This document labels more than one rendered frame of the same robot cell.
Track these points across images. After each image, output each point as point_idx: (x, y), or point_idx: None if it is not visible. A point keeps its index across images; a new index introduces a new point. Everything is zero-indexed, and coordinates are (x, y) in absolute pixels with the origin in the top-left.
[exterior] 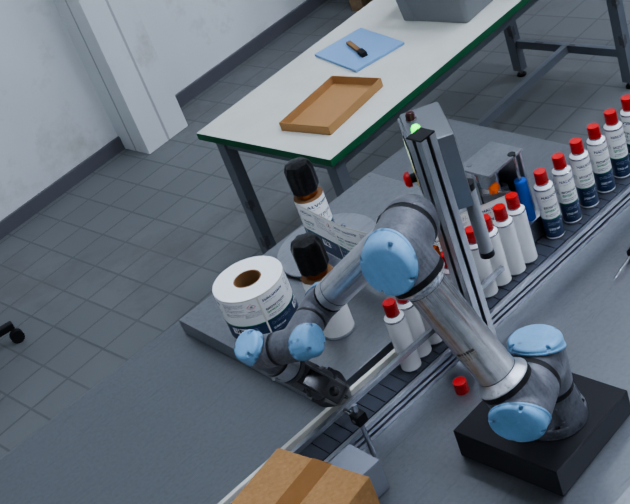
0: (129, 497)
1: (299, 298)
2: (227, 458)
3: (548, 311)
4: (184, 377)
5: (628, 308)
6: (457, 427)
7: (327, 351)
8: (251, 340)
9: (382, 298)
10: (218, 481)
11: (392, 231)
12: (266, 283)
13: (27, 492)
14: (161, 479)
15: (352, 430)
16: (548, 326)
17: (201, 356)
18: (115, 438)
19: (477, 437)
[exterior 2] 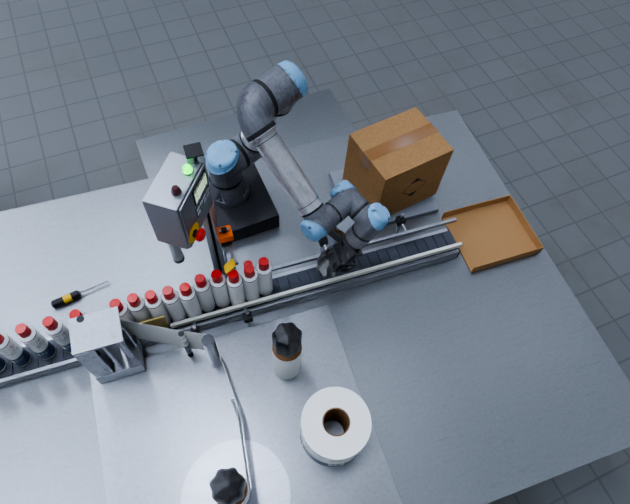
0: (479, 336)
1: (295, 436)
2: (405, 321)
3: (159, 291)
4: (415, 438)
5: (124, 257)
6: (275, 215)
7: (306, 349)
8: (377, 206)
9: (240, 375)
10: (416, 306)
11: (281, 65)
12: (324, 398)
13: (559, 399)
14: (454, 336)
15: None
16: (209, 155)
17: (395, 455)
18: (483, 407)
19: (271, 202)
